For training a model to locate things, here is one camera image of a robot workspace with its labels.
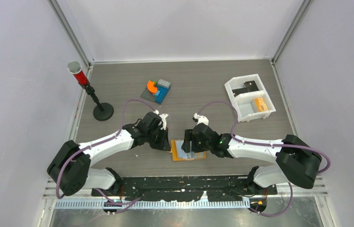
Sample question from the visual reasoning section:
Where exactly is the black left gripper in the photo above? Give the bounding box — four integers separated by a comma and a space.
146, 126, 170, 151

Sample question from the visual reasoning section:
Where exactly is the orange leather card holder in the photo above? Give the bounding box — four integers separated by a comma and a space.
170, 140, 207, 162

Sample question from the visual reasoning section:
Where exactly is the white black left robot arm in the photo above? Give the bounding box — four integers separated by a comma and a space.
47, 111, 171, 199

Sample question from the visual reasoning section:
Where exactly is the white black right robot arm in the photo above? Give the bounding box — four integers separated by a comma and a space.
182, 123, 322, 194

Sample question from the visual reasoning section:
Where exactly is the toy brick assembly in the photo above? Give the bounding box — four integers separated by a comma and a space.
140, 79, 171, 105

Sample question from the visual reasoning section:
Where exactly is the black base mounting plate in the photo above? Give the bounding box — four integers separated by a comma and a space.
91, 175, 277, 202

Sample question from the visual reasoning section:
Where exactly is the black microphone stand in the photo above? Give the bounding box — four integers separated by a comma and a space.
85, 84, 114, 121

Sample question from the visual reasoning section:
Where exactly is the white plastic divided bin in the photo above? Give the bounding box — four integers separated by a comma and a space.
224, 74, 276, 122

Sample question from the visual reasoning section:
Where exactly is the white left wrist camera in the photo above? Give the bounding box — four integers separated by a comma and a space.
159, 113, 169, 130

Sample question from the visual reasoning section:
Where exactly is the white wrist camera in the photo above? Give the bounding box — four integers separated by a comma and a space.
159, 113, 169, 130
193, 113, 209, 125

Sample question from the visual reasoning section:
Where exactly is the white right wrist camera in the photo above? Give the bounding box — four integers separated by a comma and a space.
193, 113, 209, 125

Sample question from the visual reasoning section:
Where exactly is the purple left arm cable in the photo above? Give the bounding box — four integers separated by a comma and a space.
55, 99, 159, 200

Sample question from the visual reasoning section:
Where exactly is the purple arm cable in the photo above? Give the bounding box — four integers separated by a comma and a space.
196, 100, 332, 175
55, 99, 159, 200

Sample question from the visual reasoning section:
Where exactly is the white slotted cable duct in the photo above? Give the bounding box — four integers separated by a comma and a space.
54, 198, 250, 210

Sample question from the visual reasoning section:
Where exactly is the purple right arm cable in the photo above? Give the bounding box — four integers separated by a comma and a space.
196, 100, 332, 175

